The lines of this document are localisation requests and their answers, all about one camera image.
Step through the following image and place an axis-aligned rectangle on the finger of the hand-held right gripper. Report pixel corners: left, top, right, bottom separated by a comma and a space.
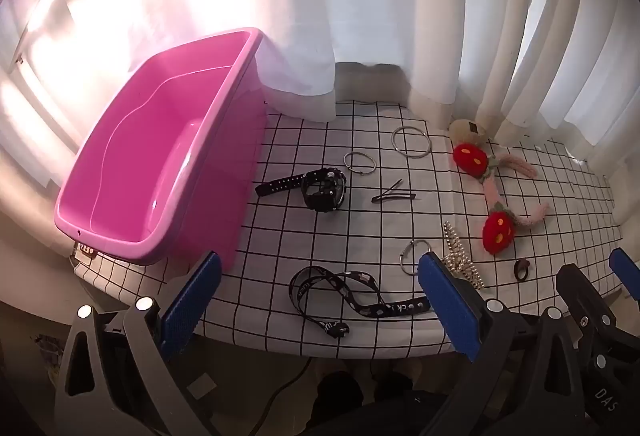
556, 264, 640, 357
609, 247, 640, 302

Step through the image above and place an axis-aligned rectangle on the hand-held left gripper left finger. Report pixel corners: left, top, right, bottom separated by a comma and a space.
54, 250, 223, 436

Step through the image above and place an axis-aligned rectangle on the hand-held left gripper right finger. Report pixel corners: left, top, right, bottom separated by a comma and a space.
417, 252, 591, 436

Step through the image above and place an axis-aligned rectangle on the pearl hair clip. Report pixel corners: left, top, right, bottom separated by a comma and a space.
442, 221, 487, 289

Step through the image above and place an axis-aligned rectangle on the large silver bangle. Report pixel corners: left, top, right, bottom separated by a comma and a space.
392, 125, 432, 160

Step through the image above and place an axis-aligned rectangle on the pink plastic tub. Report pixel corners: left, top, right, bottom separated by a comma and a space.
54, 27, 271, 267

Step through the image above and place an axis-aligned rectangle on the black digital wristwatch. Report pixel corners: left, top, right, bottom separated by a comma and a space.
255, 169, 348, 215

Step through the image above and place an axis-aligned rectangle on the thin studded silver bangle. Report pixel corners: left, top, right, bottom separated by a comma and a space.
343, 151, 373, 175

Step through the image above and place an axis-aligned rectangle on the small silver hoop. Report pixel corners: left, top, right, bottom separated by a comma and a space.
398, 239, 435, 276

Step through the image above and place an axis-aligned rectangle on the white checked tablecloth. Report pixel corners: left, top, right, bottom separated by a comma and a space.
75, 99, 640, 362

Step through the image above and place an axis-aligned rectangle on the black hair clip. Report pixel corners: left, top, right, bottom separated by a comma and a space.
371, 179, 420, 205

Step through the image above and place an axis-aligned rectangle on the white hemmed curtain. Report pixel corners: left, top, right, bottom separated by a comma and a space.
250, 0, 416, 123

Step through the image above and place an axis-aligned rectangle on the black printed strap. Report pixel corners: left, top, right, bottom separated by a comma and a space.
288, 266, 432, 339

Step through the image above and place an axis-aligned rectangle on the black cable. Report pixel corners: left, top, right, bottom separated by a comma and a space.
260, 356, 313, 422

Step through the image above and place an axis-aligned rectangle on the red strawberry plush hair tie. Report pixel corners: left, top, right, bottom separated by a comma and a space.
451, 141, 551, 258

